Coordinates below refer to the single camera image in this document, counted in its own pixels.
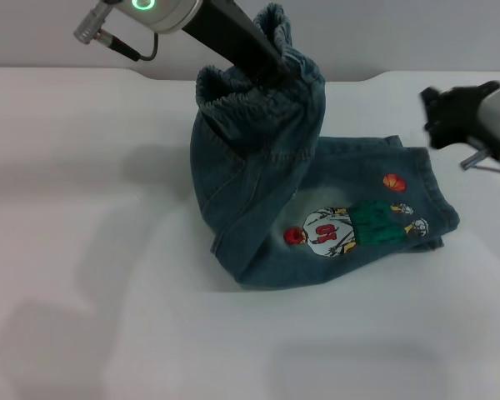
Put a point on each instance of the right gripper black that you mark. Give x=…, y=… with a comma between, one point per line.
x=466, y=112

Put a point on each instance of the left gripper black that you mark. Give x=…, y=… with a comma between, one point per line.
x=233, y=33

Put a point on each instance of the blue denim shorts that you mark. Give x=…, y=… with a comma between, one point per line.
x=275, y=166

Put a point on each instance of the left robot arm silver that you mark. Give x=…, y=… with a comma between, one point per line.
x=158, y=14

